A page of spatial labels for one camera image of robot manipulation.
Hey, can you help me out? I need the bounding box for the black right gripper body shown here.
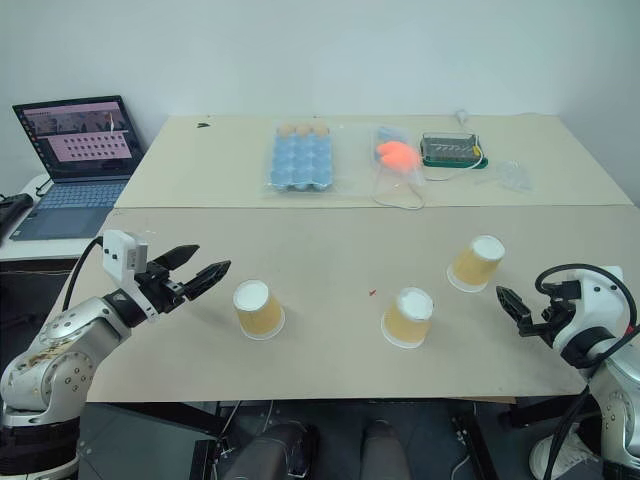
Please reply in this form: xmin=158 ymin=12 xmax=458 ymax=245
xmin=517 ymin=298 xmax=569 ymax=346

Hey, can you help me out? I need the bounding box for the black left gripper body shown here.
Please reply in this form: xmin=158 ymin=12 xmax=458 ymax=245
xmin=132 ymin=258 xmax=189 ymax=316

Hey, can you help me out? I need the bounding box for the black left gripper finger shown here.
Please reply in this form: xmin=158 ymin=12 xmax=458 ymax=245
xmin=151 ymin=243 xmax=201 ymax=274
xmin=181 ymin=259 xmax=233 ymax=303

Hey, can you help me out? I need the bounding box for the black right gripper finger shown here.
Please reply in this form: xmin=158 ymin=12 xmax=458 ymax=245
xmin=495 ymin=285 xmax=534 ymax=327

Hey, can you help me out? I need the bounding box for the yellow paper cup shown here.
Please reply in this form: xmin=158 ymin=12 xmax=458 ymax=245
xmin=380 ymin=286 xmax=435 ymax=350
xmin=232 ymin=279 xmax=287 ymax=343
xmin=445 ymin=234 xmax=507 ymax=294

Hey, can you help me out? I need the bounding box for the crumpled clear plastic bag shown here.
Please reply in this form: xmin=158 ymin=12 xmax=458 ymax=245
xmin=474 ymin=159 xmax=536 ymax=193

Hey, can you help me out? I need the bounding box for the white shoe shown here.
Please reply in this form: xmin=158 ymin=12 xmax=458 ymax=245
xmin=528 ymin=433 xmax=601 ymax=480

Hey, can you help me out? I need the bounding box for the open laptop computer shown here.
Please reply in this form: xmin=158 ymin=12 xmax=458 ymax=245
xmin=8 ymin=94 xmax=147 ymax=243

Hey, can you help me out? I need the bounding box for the blue egg tray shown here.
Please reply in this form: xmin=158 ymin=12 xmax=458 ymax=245
xmin=267 ymin=130 xmax=335 ymax=193

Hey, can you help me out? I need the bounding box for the dark glossy panel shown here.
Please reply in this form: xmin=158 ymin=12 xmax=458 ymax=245
xmin=76 ymin=401 xmax=224 ymax=480

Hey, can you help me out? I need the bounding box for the black device on side table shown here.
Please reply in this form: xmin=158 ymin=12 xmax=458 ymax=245
xmin=0 ymin=193 xmax=35 ymax=239

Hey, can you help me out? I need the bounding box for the clear plastic bag with tray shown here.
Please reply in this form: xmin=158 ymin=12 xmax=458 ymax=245
xmin=261 ymin=119 xmax=374 ymax=200

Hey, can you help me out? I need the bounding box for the dark rounded shape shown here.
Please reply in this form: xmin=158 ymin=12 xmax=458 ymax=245
xmin=359 ymin=419 xmax=413 ymax=480
xmin=230 ymin=422 xmax=321 ymax=480

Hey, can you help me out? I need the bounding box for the orange plush toy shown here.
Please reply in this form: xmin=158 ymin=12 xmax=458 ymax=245
xmin=374 ymin=140 xmax=421 ymax=174

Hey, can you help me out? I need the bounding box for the clear bag with toy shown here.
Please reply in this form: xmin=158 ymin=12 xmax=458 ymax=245
xmin=368 ymin=125 xmax=427 ymax=190

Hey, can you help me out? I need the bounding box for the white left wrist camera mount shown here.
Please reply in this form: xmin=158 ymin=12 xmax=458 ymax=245
xmin=101 ymin=229 xmax=162 ymax=322

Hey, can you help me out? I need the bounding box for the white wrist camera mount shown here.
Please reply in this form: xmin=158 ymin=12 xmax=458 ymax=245
xmin=101 ymin=229 xmax=162 ymax=322
xmin=549 ymin=264 xmax=632 ymax=352

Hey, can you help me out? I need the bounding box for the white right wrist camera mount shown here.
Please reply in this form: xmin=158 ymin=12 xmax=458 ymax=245
xmin=549 ymin=264 xmax=632 ymax=352

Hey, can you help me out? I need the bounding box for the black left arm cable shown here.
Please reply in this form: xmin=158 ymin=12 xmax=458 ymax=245
xmin=61 ymin=236 xmax=106 ymax=315

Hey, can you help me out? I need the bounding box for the white thin cable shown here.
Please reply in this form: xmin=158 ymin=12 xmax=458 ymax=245
xmin=371 ymin=154 xmax=489 ymax=211

